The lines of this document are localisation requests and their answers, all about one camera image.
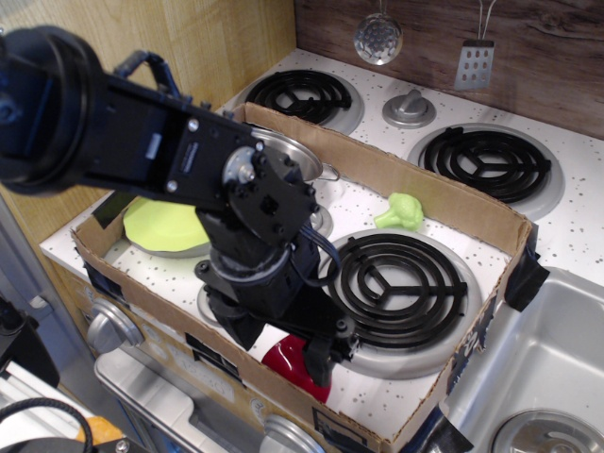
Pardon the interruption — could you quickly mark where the silver knob at back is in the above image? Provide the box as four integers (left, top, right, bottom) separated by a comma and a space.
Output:
382, 90, 436, 129

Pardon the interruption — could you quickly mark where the black burner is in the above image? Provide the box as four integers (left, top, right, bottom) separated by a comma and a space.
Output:
237, 70, 364, 135
408, 124, 565, 222
314, 229, 486, 381

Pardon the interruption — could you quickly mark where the black device at left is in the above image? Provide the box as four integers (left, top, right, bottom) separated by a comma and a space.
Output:
1, 298, 60, 388

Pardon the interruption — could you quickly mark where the hanging silver strainer ladle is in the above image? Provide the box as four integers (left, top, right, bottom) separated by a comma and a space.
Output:
353, 1, 403, 66

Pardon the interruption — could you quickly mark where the green toy broccoli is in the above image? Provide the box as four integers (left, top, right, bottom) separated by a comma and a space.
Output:
374, 193, 424, 231

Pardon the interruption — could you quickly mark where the silver front left knob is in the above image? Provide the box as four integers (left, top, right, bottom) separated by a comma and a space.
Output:
87, 298, 144, 354

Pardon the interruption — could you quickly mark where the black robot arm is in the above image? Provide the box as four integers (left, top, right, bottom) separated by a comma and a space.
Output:
1, 26, 357, 387

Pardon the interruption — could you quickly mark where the silver oven door handle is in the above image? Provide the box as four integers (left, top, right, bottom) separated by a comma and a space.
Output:
94, 348, 262, 452

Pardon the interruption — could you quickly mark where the silver front middle knob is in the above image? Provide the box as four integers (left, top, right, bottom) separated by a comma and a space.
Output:
259, 414, 325, 453

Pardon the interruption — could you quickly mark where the lime green plate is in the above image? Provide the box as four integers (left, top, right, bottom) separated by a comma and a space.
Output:
123, 198, 210, 256

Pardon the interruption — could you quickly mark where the back left black burner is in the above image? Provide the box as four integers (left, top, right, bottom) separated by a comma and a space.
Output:
237, 70, 364, 135

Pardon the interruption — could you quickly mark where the silver toy sink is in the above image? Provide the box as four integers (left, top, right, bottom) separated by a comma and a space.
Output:
445, 268, 603, 452

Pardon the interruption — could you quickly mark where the front right black burner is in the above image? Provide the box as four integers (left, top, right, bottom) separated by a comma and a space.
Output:
314, 229, 486, 381

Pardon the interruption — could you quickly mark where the silver metal pot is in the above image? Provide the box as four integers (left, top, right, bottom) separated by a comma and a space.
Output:
250, 124, 341, 182

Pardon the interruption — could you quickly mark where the back right black burner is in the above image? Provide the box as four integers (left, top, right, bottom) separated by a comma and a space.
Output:
408, 124, 565, 222

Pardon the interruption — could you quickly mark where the brown cardboard fence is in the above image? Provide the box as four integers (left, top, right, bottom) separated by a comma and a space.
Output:
72, 103, 536, 452

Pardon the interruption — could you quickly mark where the silver sink drain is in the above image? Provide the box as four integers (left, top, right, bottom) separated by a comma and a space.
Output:
490, 409, 603, 453

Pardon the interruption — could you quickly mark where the red toy cup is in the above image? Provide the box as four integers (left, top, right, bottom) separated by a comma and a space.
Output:
261, 335, 331, 403

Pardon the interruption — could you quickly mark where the black cable bottom left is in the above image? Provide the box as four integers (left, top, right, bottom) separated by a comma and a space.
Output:
0, 397, 95, 453

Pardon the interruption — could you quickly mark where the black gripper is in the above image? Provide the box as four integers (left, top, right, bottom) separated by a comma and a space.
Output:
194, 244, 358, 388

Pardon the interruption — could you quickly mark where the silver knob inside fence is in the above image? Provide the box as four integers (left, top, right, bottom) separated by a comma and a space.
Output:
196, 286, 221, 327

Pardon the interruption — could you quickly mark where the hanging silver spatula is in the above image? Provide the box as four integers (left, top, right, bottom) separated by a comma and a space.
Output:
454, 0, 496, 92

